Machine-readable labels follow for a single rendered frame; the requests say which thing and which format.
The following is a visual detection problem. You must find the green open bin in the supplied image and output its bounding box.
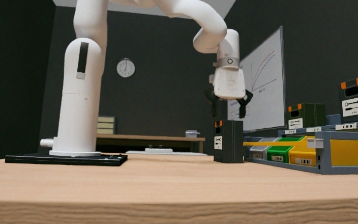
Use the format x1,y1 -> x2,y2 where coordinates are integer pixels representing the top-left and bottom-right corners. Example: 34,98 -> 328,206
267,136 -> 305,163

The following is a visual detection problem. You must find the yellow bar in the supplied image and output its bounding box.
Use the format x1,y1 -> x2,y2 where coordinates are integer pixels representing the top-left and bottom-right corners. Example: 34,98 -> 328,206
243,141 -> 308,146

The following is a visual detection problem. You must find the yellow open-front bin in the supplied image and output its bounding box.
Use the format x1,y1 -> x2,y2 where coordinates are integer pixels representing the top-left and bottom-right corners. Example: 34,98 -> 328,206
289,136 -> 358,167

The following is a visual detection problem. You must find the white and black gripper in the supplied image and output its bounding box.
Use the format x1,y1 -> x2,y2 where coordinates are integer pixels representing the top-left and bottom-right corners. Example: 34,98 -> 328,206
203,65 -> 253,119

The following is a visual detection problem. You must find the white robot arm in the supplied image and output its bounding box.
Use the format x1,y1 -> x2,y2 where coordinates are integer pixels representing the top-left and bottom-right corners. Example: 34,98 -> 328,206
40,0 -> 240,157

